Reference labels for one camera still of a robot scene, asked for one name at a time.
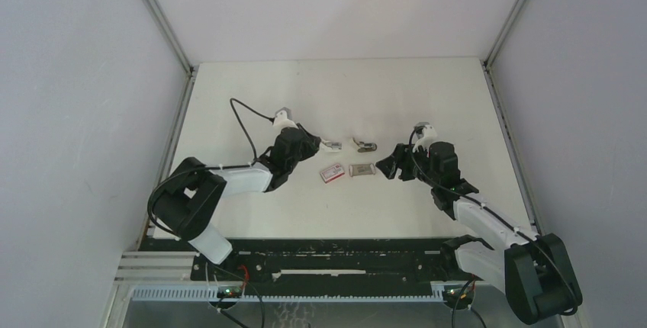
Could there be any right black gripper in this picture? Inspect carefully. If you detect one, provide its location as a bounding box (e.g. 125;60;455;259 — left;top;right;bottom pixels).
376;142;439;188

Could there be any beige mini stapler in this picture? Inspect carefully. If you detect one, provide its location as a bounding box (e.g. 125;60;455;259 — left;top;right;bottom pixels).
320;140;343;153

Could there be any red white staple box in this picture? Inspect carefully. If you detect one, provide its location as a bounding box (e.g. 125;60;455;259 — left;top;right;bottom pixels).
320;163;346;184

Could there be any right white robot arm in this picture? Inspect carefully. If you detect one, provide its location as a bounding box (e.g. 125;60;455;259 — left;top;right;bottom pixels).
375;141;583;325

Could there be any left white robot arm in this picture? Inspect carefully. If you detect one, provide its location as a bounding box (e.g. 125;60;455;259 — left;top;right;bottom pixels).
147;124;322;280

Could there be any right green circuit board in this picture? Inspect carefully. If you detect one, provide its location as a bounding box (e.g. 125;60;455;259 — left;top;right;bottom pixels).
443;288;475;302

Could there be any green circuit board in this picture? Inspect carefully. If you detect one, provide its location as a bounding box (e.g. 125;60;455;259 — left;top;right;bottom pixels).
443;288;475;302
217;288;243;300

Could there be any left green circuit board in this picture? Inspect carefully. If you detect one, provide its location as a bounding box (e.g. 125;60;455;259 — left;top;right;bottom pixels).
217;288;243;300

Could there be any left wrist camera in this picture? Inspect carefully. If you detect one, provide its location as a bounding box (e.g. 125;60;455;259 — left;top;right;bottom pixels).
272;107;298;130

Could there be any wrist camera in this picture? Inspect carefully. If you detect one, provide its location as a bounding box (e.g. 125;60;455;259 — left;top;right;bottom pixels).
413;122;438;153
272;107;298;130

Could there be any right black cable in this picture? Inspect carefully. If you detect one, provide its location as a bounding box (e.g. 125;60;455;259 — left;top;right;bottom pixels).
408;128;580;317

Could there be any black cable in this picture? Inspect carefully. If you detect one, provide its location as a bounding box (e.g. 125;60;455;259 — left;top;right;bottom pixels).
408;128;580;317
146;98;276;238

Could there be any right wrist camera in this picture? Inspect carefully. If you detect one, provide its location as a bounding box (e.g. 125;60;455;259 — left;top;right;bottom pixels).
413;122;438;153

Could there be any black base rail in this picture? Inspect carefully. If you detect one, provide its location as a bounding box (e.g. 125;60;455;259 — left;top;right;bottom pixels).
190;237;471;298

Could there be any right aluminium frame post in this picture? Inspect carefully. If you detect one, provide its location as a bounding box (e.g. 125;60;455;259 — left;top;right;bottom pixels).
481;0;542;232

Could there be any aluminium frame post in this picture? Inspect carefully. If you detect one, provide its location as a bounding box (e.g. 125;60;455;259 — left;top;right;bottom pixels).
121;0;197;236
481;0;542;232

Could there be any left black cable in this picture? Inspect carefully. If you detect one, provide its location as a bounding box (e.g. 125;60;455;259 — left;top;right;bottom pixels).
146;98;276;238

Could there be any left aluminium frame post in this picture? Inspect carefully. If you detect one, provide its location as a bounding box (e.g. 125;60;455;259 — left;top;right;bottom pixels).
121;0;197;236

